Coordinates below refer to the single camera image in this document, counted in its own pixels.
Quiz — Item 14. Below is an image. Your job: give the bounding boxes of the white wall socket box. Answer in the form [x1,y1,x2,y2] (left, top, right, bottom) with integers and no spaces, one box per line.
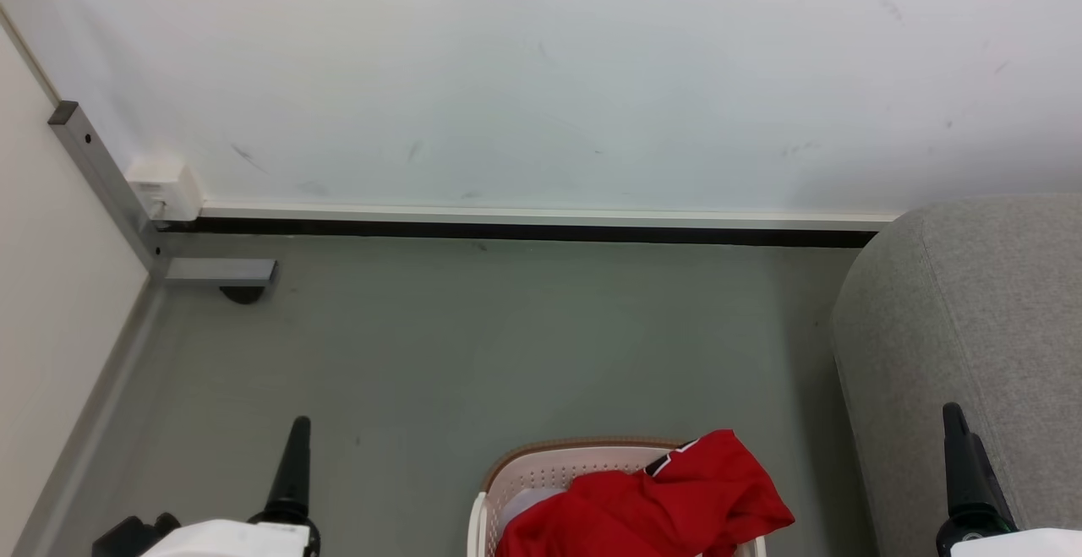
[126,160,205,221]

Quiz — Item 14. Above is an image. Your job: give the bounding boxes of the white perforated laundry basket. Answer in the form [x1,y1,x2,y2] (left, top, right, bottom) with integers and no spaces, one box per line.
[467,437,768,557]

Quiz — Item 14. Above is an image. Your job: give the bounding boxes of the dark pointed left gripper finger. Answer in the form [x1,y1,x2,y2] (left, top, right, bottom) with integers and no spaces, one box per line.
[91,513,181,557]
[250,416,321,557]

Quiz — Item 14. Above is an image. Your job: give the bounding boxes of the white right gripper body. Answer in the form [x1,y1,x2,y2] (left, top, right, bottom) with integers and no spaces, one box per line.
[950,527,1082,557]

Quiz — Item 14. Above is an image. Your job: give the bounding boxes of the grey fabric sofa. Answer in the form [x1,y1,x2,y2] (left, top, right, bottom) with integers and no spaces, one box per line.
[831,194,1082,557]

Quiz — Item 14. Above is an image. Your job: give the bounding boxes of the red garment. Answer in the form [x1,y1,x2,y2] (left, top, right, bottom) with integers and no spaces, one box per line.
[495,429,796,557]

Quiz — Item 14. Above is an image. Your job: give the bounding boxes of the grey metal frame post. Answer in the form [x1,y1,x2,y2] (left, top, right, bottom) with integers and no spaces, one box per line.
[47,101,279,289]

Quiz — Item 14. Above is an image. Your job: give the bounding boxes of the grey baseboard strip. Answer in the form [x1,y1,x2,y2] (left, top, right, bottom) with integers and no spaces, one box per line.
[12,280,168,557]

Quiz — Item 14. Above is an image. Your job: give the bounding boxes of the black baseboard strip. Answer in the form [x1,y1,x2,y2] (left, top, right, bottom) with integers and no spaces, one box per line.
[157,217,880,249]

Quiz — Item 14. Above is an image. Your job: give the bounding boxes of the white cloth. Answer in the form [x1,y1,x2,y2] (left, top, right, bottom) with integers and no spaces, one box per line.
[505,488,577,536]

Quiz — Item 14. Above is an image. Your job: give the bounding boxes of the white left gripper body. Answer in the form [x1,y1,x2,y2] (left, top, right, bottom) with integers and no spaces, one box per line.
[139,520,310,557]

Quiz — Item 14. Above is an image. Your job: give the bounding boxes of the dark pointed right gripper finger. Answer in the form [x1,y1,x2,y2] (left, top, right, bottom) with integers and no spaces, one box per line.
[936,402,1020,557]

